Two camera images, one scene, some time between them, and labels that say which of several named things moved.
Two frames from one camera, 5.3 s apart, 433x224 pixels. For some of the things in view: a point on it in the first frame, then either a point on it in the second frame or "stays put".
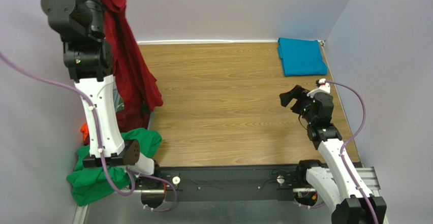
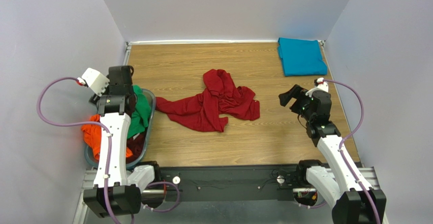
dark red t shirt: [135, 83] -> [205, 111]
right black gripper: [301, 98] stays put
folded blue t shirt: [301, 57] stays put
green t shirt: [89, 184] -> [140, 119]
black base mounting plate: [259, 183] stays put
